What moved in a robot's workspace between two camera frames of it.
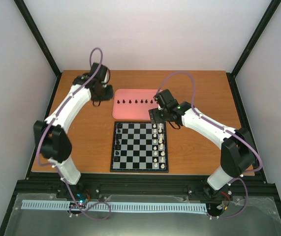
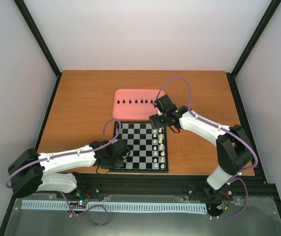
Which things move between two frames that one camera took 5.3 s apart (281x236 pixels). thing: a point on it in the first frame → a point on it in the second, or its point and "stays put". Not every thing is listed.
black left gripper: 109,95 → 119,163
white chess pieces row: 159,152 stays put
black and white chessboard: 139,146 stays put
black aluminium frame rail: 258,188 stays put
